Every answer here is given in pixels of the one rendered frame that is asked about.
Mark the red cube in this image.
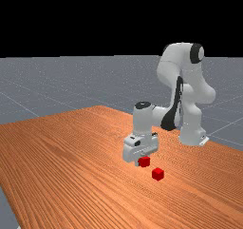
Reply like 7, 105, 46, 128
151, 167, 165, 181
138, 156, 151, 168

